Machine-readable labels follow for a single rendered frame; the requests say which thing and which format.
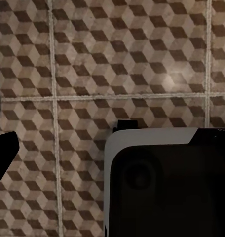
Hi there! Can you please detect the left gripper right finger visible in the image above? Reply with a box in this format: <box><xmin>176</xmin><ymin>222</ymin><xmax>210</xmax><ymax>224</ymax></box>
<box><xmin>215</xmin><ymin>131</ymin><xmax>225</xmax><ymax>162</ymax></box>

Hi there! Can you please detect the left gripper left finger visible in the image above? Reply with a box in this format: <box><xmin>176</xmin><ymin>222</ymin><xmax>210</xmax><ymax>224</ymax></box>
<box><xmin>0</xmin><ymin>131</ymin><xmax>20</xmax><ymax>180</ymax></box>

